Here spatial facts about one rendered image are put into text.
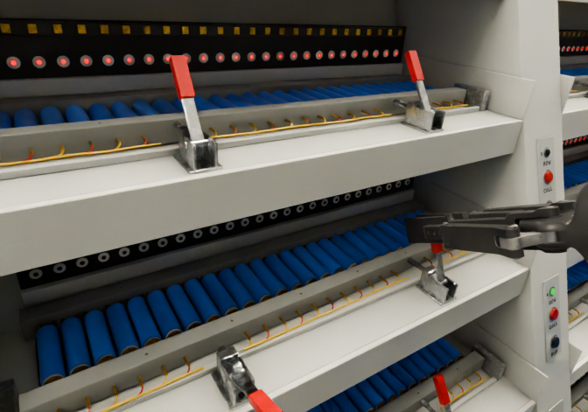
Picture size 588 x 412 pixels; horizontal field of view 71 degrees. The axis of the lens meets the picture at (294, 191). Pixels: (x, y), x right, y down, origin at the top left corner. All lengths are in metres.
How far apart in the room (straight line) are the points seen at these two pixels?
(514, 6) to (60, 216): 0.55
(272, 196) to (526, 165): 0.37
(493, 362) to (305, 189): 0.45
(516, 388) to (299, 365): 0.41
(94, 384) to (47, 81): 0.28
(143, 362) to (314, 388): 0.16
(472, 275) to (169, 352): 0.38
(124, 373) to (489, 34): 0.58
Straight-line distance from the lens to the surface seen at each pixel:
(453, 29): 0.67
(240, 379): 0.38
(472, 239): 0.42
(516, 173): 0.63
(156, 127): 0.38
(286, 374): 0.42
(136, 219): 0.32
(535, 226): 0.40
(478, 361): 0.72
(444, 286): 0.52
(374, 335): 0.46
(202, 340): 0.41
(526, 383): 0.74
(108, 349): 0.43
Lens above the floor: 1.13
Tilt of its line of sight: 8 degrees down
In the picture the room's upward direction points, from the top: 8 degrees counter-clockwise
